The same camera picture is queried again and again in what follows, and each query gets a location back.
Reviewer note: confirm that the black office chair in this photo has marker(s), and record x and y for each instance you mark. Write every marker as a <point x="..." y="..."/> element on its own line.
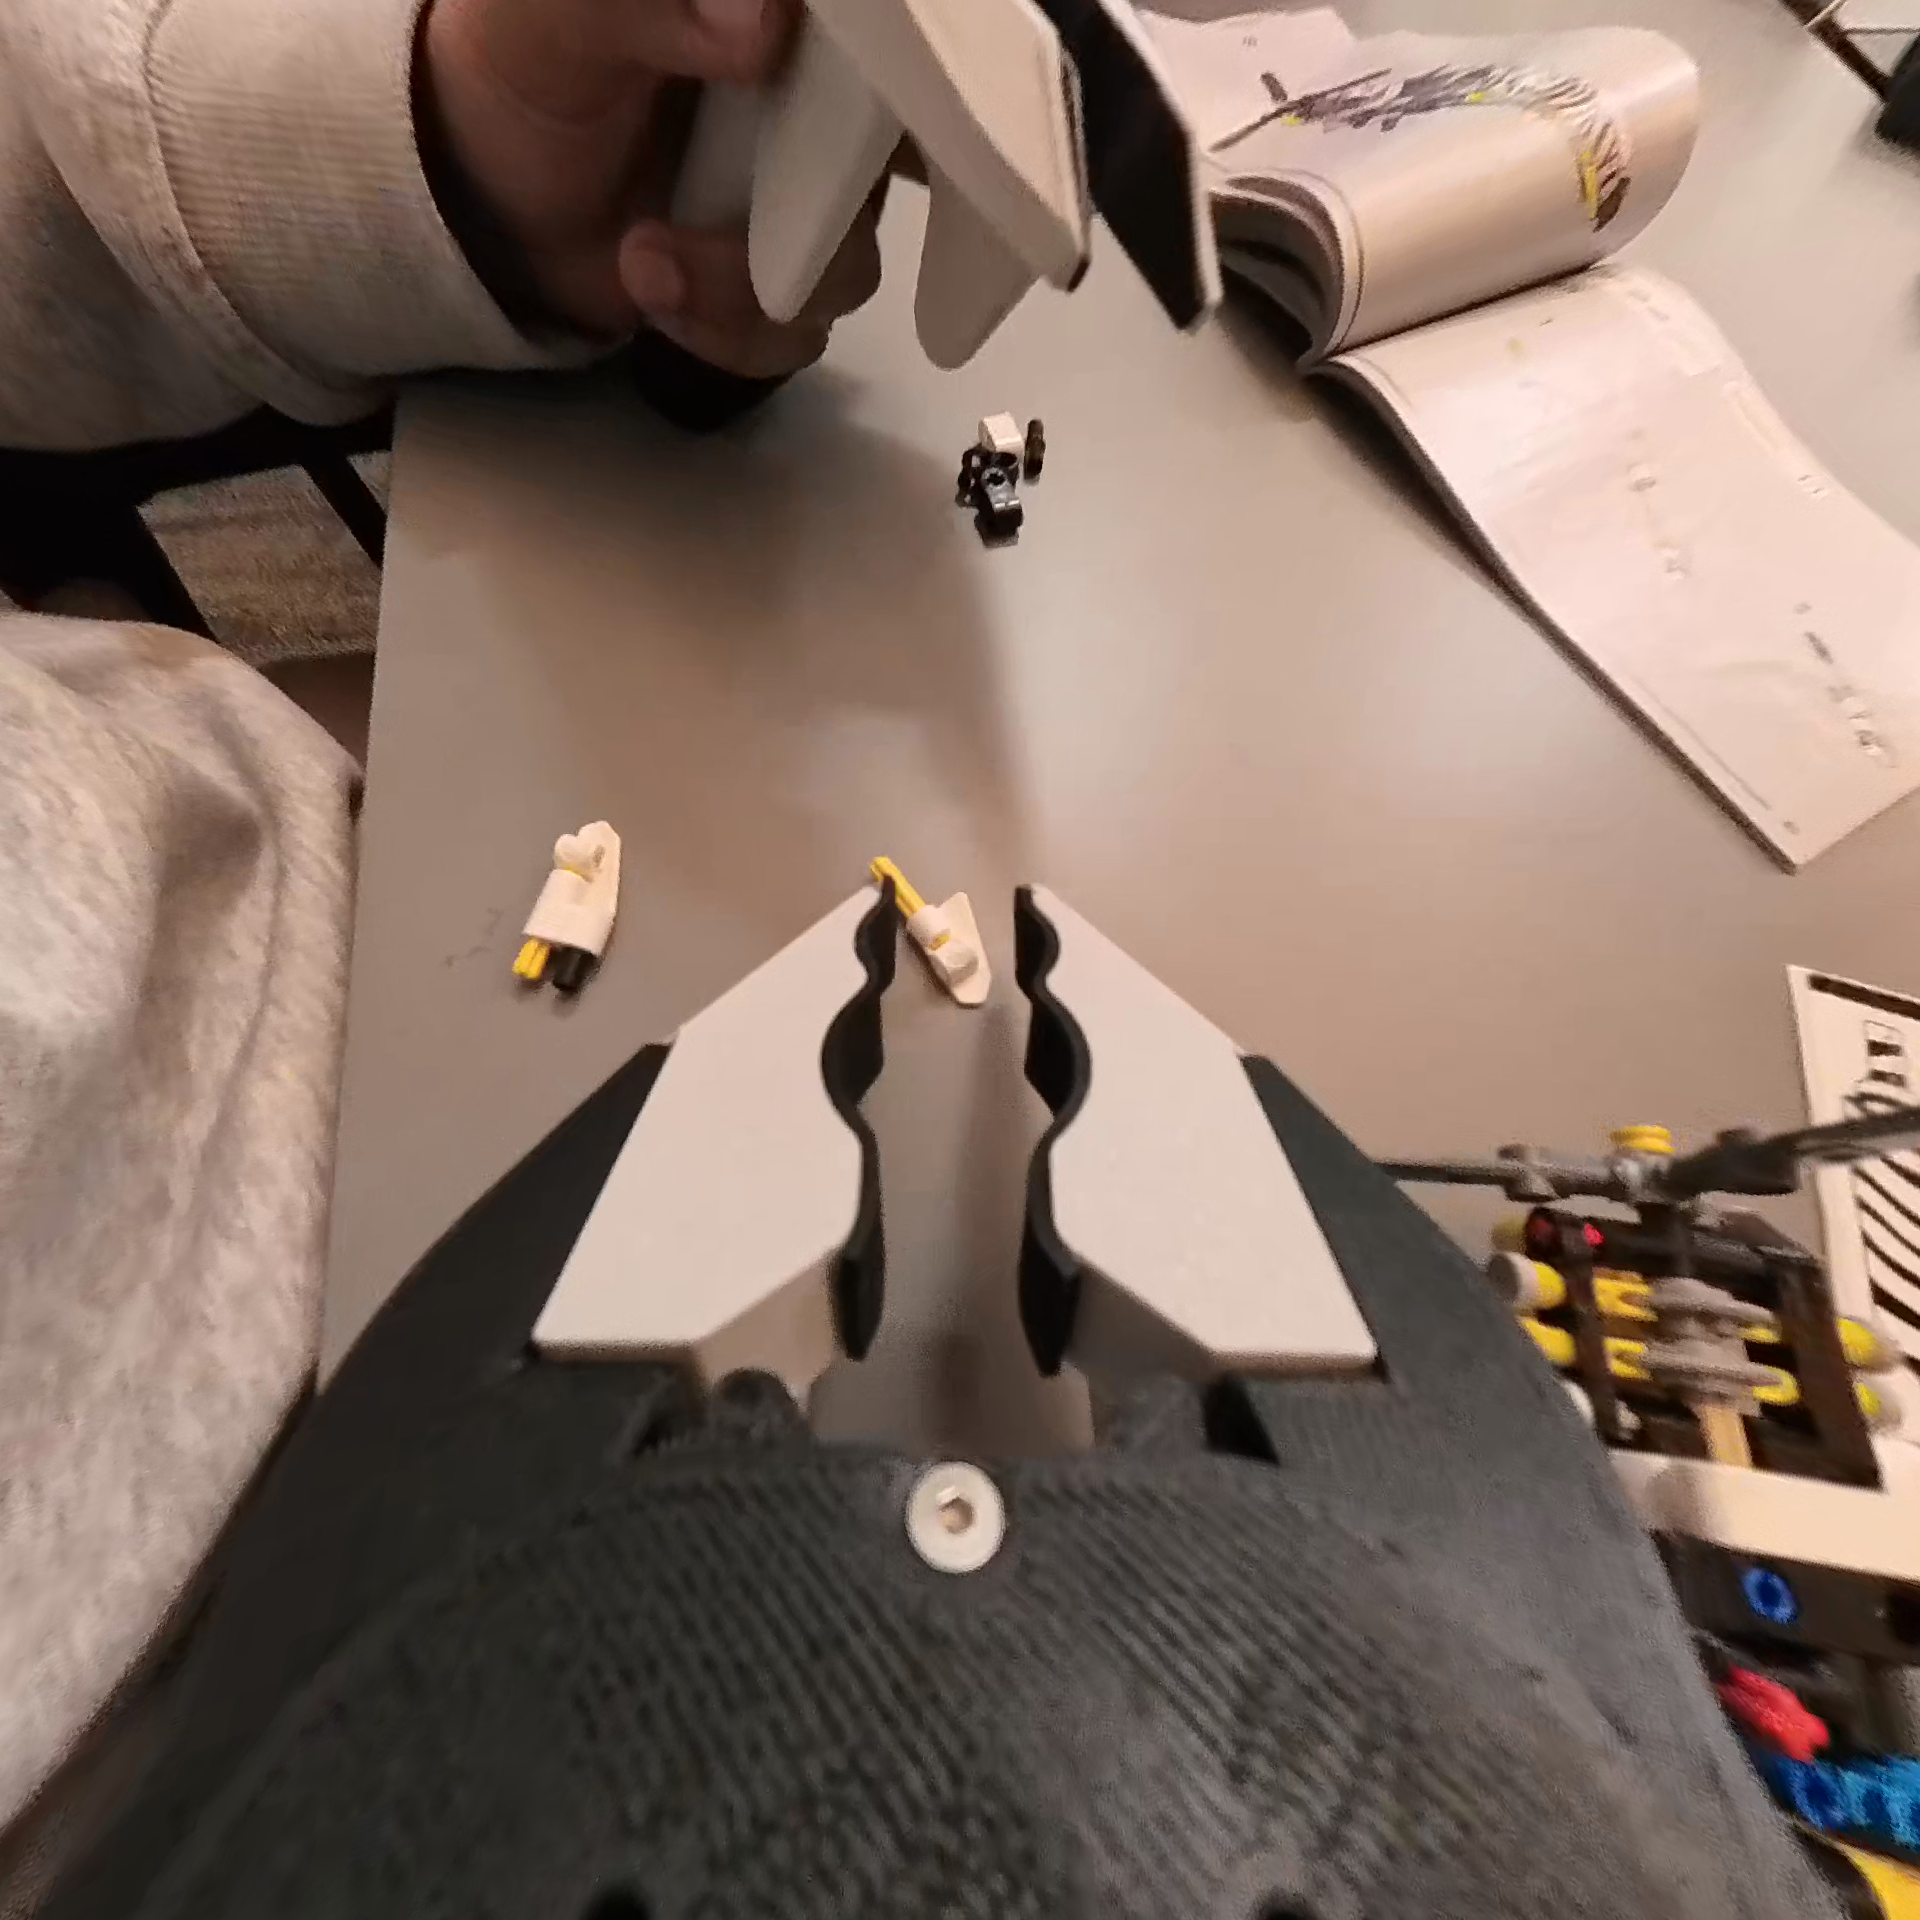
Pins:
<point x="89" y="509"/>

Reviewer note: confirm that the white lego sub-assembly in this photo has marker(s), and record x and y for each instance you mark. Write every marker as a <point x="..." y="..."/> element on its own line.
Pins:
<point x="578" y="901"/>

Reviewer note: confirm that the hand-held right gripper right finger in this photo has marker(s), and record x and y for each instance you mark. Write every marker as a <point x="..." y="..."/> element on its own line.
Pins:
<point x="1201" y="1201"/>

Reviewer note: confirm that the yellow lego axle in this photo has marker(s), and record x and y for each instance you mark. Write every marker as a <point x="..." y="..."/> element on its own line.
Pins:
<point x="897" y="885"/>

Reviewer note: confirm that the zebra striped sticker sheet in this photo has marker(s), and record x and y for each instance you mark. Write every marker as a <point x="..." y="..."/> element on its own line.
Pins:
<point x="1875" y="1080"/>

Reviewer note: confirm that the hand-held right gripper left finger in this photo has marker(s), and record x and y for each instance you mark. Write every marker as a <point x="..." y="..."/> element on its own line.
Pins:
<point x="704" y="1184"/>

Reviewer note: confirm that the lego plane model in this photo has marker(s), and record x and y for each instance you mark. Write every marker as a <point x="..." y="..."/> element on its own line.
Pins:
<point x="1695" y="1348"/>

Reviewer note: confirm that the white lego connector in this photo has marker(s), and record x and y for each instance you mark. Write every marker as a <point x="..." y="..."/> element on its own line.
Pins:
<point x="1000" y="434"/>

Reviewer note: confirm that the person's left hand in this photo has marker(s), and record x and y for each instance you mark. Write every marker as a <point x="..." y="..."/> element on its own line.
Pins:
<point x="570" y="148"/>

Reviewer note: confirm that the lego instruction booklet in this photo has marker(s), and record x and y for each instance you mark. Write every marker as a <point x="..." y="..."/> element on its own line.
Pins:
<point x="1651" y="524"/>

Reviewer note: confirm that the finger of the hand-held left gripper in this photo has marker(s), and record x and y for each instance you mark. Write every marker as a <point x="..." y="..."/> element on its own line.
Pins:
<point x="991" y="136"/>

